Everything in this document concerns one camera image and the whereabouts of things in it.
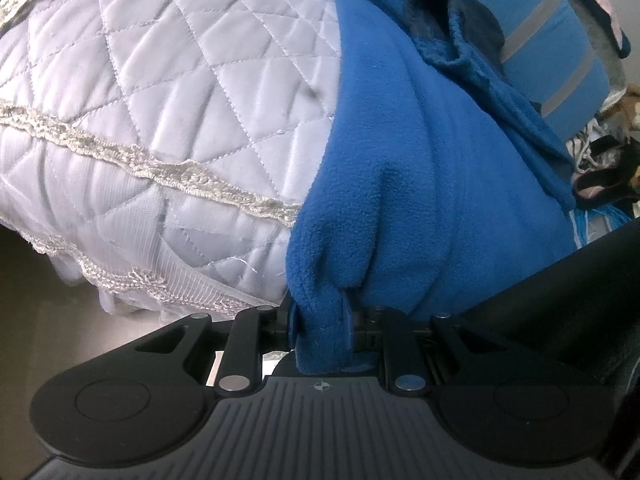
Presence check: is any grey fuzzy blanket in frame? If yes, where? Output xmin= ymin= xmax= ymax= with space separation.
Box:
xmin=545 ymin=0 xmax=628 ymax=91

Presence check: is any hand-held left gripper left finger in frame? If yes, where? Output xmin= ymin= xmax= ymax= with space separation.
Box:
xmin=132 ymin=297 xmax=303 ymax=395

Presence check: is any pile of mixed clothes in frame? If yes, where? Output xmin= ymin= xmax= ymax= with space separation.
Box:
xmin=565 ymin=85 xmax=640 ymax=216

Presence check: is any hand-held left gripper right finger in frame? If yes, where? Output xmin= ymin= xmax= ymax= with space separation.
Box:
xmin=339 ymin=292 xmax=483 ymax=396

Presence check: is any dark blue garment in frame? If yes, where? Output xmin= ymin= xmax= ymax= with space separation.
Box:
xmin=562 ymin=0 xmax=633 ymax=58

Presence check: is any blue white striped cloth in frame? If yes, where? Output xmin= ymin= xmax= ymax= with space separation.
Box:
xmin=570 ymin=200 xmax=631 ymax=251

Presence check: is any pink cloth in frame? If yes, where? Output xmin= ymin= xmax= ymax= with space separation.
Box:
xmin=592 ymin=0 xmax=628 ymax=46

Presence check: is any blue fleece jacket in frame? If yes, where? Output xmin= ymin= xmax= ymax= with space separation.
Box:
xmin=285 ymin=0 xmax=578 ymax=376

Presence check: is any blue grey-striped pillow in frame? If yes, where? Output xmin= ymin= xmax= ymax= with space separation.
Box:
xmin=447 ymin=0 xmax=611 ymax=141

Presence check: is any white quilted bedspread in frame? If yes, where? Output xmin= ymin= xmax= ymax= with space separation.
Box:
xmin=0 ymin=0 xmax=346 ymax=321

